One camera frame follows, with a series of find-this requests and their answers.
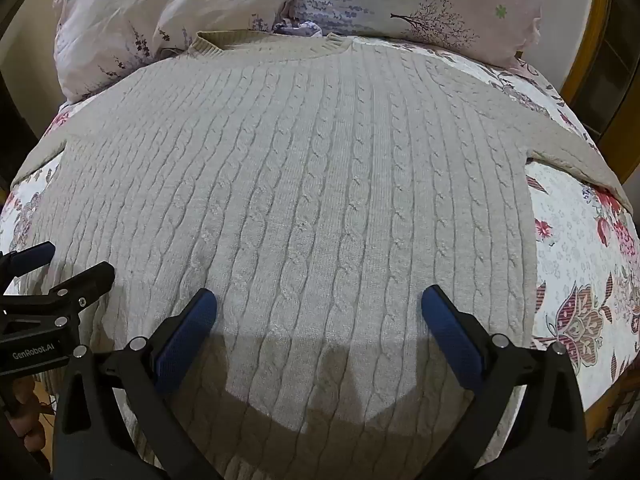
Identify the blue and white patterned cloth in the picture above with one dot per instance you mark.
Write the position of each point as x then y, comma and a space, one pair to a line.
296, 28

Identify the pink pillow with tree print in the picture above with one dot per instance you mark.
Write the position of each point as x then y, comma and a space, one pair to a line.
400, 0

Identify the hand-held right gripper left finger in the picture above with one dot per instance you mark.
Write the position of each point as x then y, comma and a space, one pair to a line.
186, 336

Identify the white floral bedsheet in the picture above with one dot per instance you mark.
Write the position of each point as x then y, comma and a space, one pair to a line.
575, 240

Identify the person's left hand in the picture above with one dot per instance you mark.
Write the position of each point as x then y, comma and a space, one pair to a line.
26, 412

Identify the pink floral pillow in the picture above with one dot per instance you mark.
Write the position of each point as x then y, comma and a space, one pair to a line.
165, 15

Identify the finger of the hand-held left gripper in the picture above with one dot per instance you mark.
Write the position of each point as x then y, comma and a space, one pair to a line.
84, 282
30, 258

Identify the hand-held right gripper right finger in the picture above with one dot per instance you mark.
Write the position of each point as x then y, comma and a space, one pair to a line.
450, 332

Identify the wooden bed frame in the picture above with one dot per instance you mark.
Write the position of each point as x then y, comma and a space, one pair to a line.
607, 75

